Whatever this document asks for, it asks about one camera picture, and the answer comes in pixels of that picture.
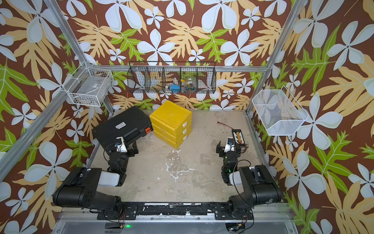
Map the clear jar in basket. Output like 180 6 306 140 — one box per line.
184 77 197 93

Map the white wire basket left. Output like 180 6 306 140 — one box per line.
65 62 114 107

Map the black parallel charging board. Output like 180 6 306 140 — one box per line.
232 129 245 147

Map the yellow plastic drawer cabinet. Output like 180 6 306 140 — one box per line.
150 101 192 149

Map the blue object in basket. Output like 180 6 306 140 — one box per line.
169 84 181 94

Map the aluminium frame post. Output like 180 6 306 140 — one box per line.
245 1 308 113

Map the black tool case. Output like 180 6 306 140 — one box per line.
92 106 153 154

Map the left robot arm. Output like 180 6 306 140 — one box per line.
53 142 139 216

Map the black wire basket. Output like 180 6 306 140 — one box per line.
126 61 217 94

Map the white mesh basket right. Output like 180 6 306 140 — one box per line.
252 86 309 136

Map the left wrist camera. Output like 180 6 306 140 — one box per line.
115 136 128 153

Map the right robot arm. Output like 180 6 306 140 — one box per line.
216 138 281 219

